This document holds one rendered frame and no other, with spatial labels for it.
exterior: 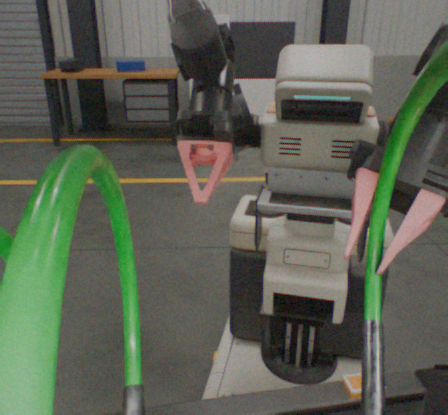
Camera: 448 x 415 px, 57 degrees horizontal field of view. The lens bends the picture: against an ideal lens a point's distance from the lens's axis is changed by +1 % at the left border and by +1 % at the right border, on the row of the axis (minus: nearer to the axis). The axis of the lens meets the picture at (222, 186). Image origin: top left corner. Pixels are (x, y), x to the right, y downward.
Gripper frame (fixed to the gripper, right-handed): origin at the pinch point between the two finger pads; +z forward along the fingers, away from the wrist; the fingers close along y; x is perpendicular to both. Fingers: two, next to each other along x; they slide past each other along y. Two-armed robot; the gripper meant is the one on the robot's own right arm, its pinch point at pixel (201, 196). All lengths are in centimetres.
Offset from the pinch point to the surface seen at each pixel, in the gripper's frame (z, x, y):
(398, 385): 19.1, 27.5, -21.2
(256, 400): 22.5, 7.6, -17.7
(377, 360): 17.2, 17.2, 8.8
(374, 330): 14.9, 17.3, 8.5
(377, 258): 8.7, 18.0, 8.4
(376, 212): 5.1, 17.6, 10.7
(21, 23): -400, -341, -369
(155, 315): -3, -47, -178
